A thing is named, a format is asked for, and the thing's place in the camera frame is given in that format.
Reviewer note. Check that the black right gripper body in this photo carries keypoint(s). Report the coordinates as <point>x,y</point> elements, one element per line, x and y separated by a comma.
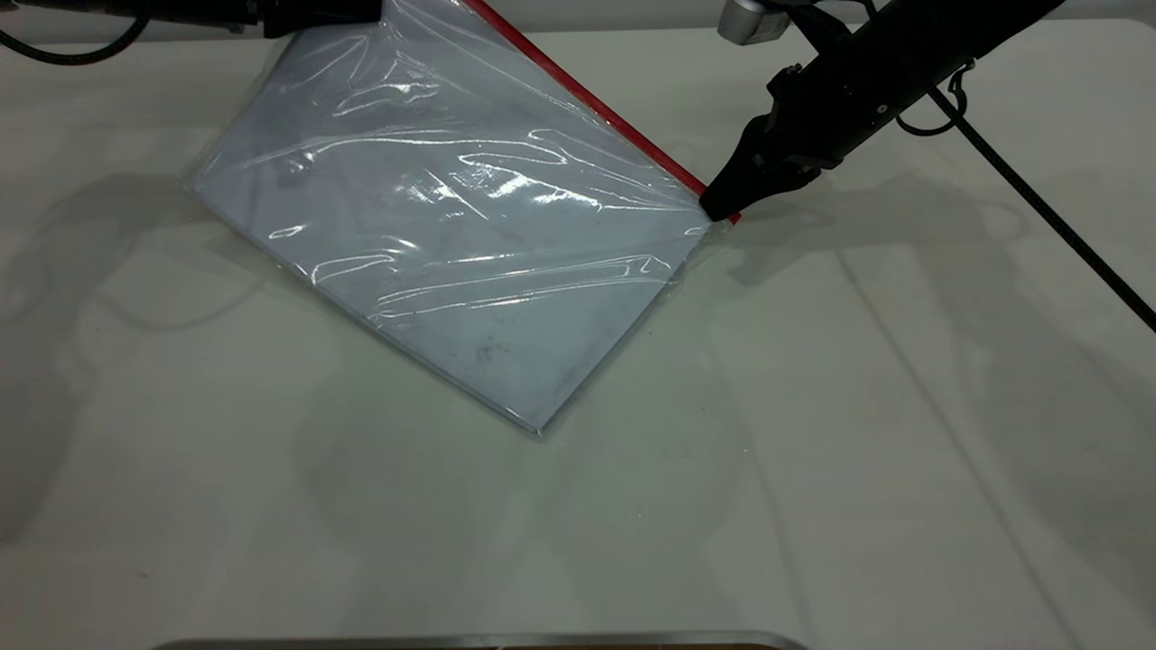
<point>835,99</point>

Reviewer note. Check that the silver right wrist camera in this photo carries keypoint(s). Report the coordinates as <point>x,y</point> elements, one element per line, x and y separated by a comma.
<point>750,20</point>

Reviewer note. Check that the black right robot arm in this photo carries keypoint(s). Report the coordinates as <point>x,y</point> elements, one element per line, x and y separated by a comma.
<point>966,32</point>

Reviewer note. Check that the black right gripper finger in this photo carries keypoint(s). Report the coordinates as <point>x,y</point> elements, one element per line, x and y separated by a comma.
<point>745,171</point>
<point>781,185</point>

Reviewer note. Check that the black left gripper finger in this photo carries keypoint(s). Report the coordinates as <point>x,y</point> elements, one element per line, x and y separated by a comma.
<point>321,13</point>

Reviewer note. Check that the white paper sheets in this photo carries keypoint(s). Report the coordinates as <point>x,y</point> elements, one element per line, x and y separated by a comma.
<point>452,271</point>

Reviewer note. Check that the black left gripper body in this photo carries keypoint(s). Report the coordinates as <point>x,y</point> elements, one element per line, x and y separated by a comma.
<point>217,11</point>

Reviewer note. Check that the clear plastic bag red zipper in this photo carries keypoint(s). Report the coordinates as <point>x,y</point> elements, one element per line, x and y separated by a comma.
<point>452,226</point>

